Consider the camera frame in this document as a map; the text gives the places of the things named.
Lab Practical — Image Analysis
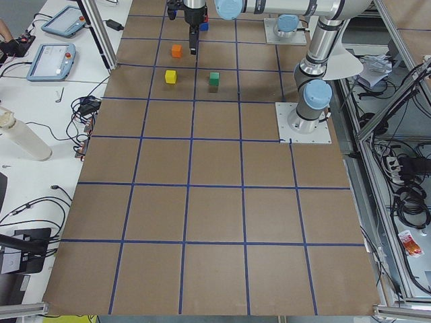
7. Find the blue wooden block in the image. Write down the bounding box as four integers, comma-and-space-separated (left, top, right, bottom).
199, 23, 209, 31

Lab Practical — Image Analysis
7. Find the white chair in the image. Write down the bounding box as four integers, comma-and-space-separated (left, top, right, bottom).
323, 42, 363, 81

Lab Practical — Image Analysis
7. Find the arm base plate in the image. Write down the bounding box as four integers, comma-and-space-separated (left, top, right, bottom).
275, 102, 332, 145
264, 18, 307, 46

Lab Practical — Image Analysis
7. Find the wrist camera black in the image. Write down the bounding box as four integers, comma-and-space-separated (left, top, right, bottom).
166, 0, 184, 20

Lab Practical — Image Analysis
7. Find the orange wooden block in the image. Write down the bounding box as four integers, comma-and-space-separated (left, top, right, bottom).
171, 44, 183, 59

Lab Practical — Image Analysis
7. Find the teach pendant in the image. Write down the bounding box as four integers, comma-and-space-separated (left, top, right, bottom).
41, 5, 86, 38
26, 43, 76, 81

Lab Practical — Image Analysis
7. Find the orange snack packet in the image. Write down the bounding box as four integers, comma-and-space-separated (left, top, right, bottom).
398, 230, 423, 257

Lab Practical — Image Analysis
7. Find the near teach pendant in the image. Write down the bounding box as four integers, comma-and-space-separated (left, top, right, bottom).
26, 43, 76, 81

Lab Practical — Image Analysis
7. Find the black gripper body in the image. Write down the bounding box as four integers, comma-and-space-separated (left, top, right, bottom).
183, 0, 207, 28

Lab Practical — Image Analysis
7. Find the far teach pendant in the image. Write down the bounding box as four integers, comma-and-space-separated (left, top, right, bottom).
41, 5, 86, 38

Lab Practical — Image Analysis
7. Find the hex key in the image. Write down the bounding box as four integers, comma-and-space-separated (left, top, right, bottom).
55, 87, 65, 103

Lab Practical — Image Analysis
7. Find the aluminium frame post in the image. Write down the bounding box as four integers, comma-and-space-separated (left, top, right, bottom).
77, 0, 117, 71

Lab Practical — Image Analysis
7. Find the black power adapter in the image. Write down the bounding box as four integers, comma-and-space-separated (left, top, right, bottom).
105, 20, 124, 31

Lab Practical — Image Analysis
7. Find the yellow wooden block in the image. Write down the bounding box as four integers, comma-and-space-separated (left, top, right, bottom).
164, 70, 177, 84

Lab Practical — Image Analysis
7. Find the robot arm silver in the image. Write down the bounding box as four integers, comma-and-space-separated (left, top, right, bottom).
273, 14, 309, 38
214, 1, 370, 135

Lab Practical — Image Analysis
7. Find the green wooden block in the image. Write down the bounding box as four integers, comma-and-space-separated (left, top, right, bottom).
209, 72, 220, 87

